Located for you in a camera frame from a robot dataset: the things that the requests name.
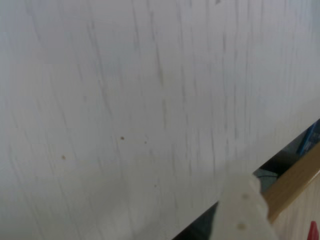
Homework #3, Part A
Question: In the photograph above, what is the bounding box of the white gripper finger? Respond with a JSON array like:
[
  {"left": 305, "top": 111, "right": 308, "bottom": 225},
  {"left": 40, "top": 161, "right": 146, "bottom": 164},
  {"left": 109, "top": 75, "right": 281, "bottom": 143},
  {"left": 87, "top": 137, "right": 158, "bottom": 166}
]
[{"left": 211, "top": 172, "right": 279, "bottom": 240}]

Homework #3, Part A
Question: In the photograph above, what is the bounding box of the light wooden board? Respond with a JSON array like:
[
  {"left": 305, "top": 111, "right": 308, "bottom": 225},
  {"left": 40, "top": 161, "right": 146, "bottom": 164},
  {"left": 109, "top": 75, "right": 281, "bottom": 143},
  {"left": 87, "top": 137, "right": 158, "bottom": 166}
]
[{"left": 262, "top": 151, "right": 320, "bottom": 240}]

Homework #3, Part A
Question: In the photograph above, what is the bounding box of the red plastic clamp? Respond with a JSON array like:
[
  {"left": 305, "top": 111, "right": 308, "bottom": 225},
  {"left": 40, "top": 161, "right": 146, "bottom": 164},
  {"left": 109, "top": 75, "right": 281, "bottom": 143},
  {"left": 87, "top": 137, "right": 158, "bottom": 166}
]
[{"left": 306, "top": 220, "right": 320, "bottom": 240}]

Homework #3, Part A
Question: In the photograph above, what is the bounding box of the blue box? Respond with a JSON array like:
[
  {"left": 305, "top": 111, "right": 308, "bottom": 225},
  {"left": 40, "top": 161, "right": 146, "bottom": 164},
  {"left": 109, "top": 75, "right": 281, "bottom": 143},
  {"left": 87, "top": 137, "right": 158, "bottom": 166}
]
[{"left": 295, "top": 119, "right": 320, "bottom": 155}]

